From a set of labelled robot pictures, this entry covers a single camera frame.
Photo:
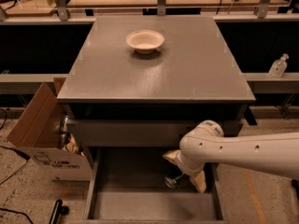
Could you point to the white paper bowl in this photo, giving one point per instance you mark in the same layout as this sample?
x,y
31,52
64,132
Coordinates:
x,y
144,41

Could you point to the metal railing frame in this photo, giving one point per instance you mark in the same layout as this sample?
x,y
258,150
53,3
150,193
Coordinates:
x,y
71,10

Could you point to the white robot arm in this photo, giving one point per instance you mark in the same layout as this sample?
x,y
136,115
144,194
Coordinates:
x,y
275,154

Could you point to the clear sanitizer pump bottle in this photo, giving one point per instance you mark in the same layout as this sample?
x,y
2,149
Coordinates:
x,y
279,66

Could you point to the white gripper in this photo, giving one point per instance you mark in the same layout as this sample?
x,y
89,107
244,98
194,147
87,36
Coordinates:
x,y
186,168

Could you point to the open grey middle drawer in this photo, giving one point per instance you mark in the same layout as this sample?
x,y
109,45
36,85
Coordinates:
x,y
127,187

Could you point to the cardboard box with trash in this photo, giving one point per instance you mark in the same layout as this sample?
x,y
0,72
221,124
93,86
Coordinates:
x,y
38,134

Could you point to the grey drawer cabinet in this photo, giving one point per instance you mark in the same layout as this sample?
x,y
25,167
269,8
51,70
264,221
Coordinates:
x,y
192,75

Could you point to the black tool handle on floor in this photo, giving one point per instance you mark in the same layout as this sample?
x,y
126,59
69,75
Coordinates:
x,y
58,210

